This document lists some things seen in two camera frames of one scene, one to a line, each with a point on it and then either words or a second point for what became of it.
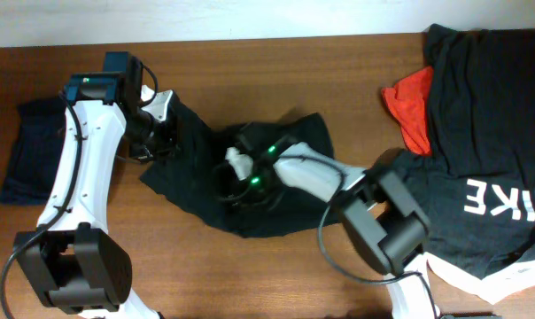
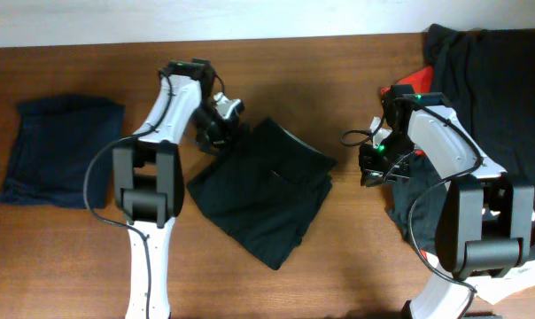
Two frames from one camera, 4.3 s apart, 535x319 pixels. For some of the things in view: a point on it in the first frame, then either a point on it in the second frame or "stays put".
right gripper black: (248, 134) to (373, 165)
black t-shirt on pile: (491, 100) stays put
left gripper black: (162, 137) to (213, 136)
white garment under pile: (490, 289) stays put
